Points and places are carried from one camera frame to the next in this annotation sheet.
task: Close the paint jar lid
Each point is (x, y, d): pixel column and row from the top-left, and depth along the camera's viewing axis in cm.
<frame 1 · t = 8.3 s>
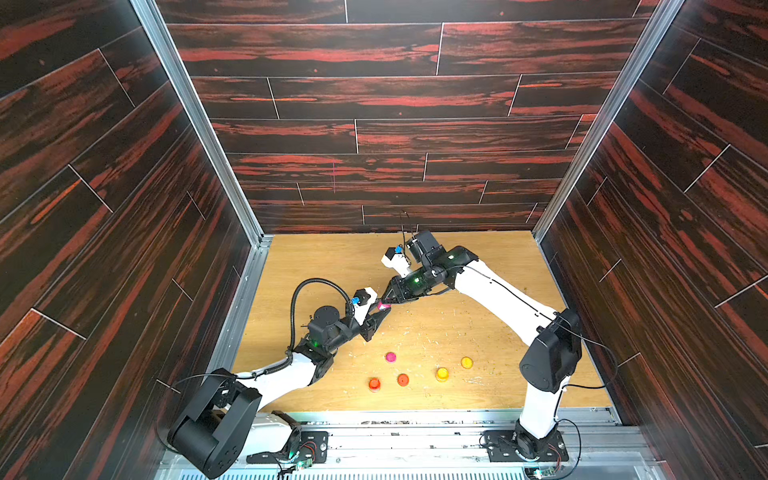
left hand: (385, 305, 80), fingers open
right hand: (390, 296, 81), fingers open
magenta jar lid: (391, 357, 90), on the table
red-orange paint jar: (374, 385, 84), point 2 cm above the table

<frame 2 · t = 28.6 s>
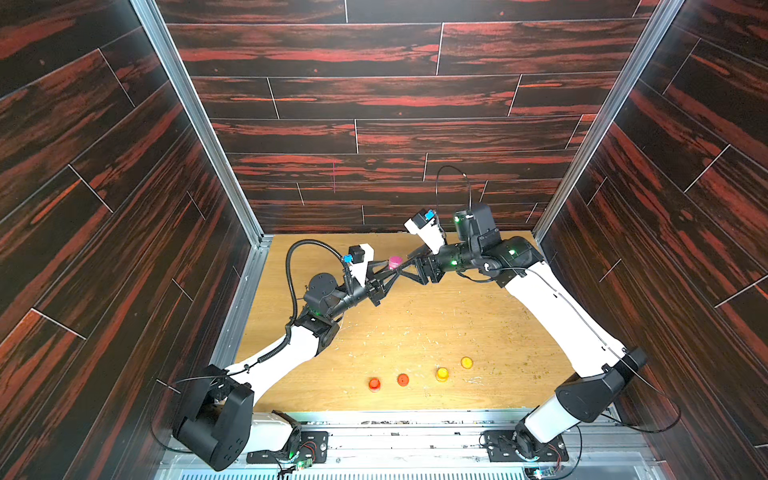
left hand: (398, 269, 71), fingers open
right hand: (411, 258, 71), fingers open
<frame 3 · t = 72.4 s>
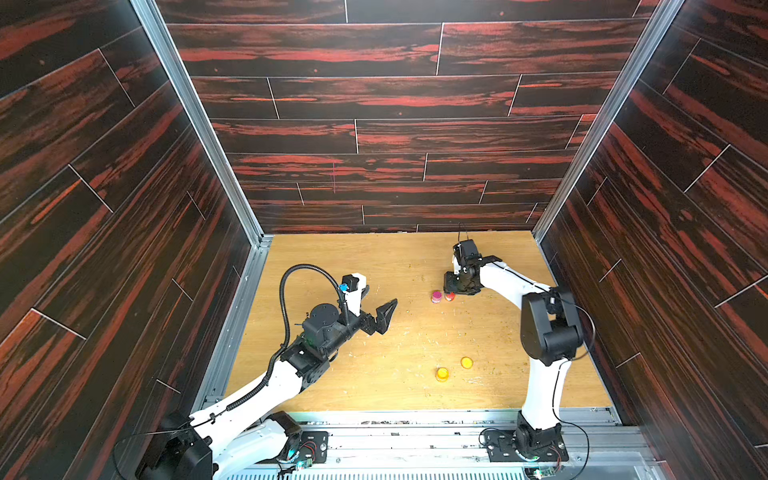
left hand: (384, 296, 73), fingers open
right hand: (457, 285, 102), fingers open
red-orange paint jar: (449, 296, 102), point 3 cm above the table
magenta paint jar: (436, 296, 101), point 3 cm above the table
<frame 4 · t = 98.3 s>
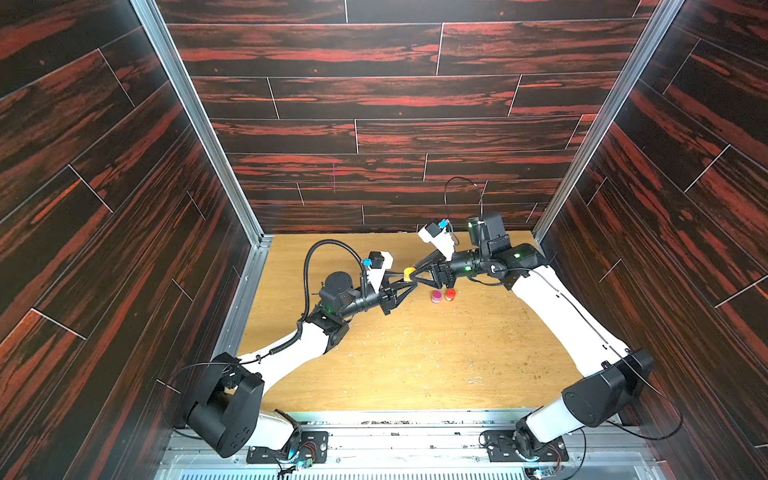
left hand: (414, 284, 71), fingers open
right hand: (420, 267, 73), fingers open
